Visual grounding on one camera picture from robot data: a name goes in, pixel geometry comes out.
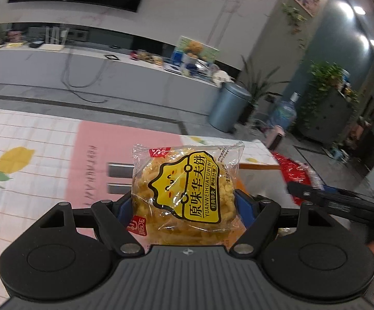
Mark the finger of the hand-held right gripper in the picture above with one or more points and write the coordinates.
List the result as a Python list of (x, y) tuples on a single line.
[(330, 189), (306, 193)]

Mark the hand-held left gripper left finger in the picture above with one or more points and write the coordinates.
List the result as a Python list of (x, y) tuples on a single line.
[(125, 211)]

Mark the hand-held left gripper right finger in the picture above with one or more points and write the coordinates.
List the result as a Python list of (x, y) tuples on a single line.
[(243, 210)]

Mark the red snack packet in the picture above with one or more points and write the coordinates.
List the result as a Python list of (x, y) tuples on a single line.
[(295, 171)]

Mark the orange cardboard box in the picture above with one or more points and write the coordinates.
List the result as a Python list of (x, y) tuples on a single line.
[(258, 166)]

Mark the yellow waffle packet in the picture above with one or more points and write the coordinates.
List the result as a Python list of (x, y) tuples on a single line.
[(187, 193)]

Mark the small stool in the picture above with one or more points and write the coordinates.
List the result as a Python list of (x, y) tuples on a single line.
[(337, 154)]

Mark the pink space heater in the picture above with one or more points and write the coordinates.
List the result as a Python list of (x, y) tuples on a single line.
[(275, 137)]

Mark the pink placemat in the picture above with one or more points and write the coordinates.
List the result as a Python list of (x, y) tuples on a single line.
[(93, 155)]

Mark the grey cabinet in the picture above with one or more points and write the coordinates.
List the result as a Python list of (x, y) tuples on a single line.
[(330, 116)]

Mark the blue water bottle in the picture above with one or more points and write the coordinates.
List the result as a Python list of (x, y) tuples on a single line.
[(283, 113)]

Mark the grey trash bin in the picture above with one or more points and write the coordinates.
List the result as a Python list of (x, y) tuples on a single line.
[(228, 108)]

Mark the ivy plant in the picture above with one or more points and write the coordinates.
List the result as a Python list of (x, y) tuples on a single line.
[(322, 77)]

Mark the long-leaf potted plant dark pot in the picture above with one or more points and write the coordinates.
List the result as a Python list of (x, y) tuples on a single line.
[(261, 87)]

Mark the white mask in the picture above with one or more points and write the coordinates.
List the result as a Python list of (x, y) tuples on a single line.
[(222, 78)]

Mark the white television bench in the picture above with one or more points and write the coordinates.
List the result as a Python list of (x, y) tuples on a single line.
[(93, 71)]

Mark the pile of wrapped sweets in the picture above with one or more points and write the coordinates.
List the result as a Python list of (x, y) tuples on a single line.
[(146, 56)]

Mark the green picture card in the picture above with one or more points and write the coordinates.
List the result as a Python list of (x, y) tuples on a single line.
[(211, 53)]

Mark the blue box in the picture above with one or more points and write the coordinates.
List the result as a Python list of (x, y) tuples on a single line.
[(176, 58)]

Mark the brown teddy bear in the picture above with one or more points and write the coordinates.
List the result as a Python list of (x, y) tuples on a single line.
[(194, 49)]

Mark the hanging vine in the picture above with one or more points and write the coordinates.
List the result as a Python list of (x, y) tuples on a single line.
[(295, 19)]

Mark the white router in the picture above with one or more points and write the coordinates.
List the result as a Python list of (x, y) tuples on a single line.
[(53, 43)]

